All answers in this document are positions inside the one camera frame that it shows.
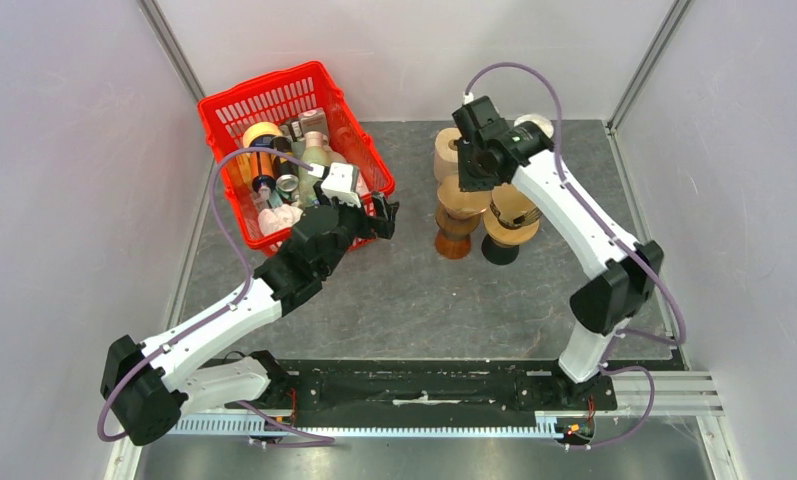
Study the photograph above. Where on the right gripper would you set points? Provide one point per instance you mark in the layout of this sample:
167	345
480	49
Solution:
469	182

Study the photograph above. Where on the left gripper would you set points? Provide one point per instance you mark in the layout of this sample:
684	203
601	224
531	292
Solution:
384	222

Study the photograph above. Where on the amber glass carafe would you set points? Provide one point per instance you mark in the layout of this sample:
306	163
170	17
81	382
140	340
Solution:
453	239

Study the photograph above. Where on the light wooden ring holder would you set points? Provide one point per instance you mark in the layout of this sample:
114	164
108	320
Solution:
505	236

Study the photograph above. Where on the red plastic basket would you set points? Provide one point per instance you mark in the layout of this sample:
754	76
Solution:
276	97

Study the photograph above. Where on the brown paper coffee filter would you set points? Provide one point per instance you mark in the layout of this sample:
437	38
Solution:
512	209

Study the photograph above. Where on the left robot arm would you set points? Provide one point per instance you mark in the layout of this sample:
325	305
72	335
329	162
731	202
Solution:
149	385

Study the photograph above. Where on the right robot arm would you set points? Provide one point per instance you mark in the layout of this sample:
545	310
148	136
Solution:
514	165

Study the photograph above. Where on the beige paper towel roll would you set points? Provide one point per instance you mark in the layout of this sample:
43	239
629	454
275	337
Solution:
445	160

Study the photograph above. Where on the black wrapped paper roll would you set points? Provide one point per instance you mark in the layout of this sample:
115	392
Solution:
543	123

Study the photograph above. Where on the green bottle pink cap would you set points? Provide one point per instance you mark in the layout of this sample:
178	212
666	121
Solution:
316	156

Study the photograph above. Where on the pink cloth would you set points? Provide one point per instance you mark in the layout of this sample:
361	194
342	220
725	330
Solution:
273	220

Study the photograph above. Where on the black orange can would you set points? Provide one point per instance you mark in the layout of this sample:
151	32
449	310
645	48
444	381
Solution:
273	172

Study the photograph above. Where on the yellow tape roll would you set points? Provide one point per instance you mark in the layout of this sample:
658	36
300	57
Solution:
261	135

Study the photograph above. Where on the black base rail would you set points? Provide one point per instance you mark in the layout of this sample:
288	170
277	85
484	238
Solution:
366	393

